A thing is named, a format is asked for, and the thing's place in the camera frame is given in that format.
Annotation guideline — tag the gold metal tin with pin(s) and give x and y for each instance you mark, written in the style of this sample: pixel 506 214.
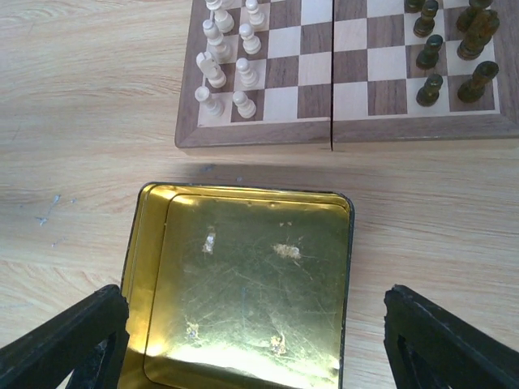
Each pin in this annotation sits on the gold metal tin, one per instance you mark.
pixel 237 287

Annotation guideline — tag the wooden chess board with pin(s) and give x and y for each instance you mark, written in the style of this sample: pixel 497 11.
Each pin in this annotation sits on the wooden chess board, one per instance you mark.
pixel 337 74

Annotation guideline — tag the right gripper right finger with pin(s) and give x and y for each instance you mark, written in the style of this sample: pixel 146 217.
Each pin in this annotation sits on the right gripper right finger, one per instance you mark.
pixel 429 347

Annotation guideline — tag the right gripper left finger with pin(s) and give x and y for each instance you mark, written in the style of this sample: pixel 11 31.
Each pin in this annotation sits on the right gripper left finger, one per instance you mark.
pixel 85 343

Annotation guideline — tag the dark chess pieces on board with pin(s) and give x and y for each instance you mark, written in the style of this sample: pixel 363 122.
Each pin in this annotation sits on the dark chess pieces on board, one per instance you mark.
pixel 453 69

